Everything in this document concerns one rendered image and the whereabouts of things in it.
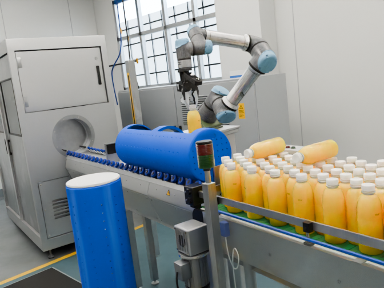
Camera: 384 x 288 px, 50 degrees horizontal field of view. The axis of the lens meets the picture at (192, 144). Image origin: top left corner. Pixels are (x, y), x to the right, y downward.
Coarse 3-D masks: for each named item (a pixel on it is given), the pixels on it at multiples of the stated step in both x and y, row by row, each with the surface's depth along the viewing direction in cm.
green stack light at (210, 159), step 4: (200, 156) 152; (204, 156) 151; (208, 156) 151; (212, 156) 152; (200, 160) 152; (204, 160) 151; (208, 160) 151; (212, 160) 152; (200, 164) 152; (204, 164) 152; (208, 164) 151; (212, 164) 152; (200, 168) 153; (204, 168) 152; (208, 168) 152
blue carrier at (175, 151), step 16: (128, 128) 274; (144, 128) 287; (160, 128) 243; (176, 128) 248; (208, 128) 212; (128, 144) 260; (144, 144) 243; (160, 144) 228; (176, 144) 216; (192, 144) 206; (224, 144) 217; (128, 160) 267; (144, 160) 246; (160, 160) 229; (176, 160) 214; (192, 160) 206; (192, 176) 210
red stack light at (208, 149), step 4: (196, 144) 154; (208, 144) 151; (212, 144) 152; (196, 148) 153; (200, 148) 151; (204, 148) 150; (208, 148) 151; (212, 148) 152; (200, 152) 151; (204, 152) 151; (208, 152) 151; (212, 152) 152
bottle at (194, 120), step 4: (188, 112) 219; (192, 112) 216; (196, 112) 217; (188, 116) 217; (192, 116) 216; (196, 116) 216; (188, 120) 218; (192, 120) 216; (196, 120) 216; (200, 120) 218; (188, 124) 218; (192, 124) 216; (196, 124) 216; (200, 124) 218; (188, 128) 219; (192, 128) 217; (196, 128) 217
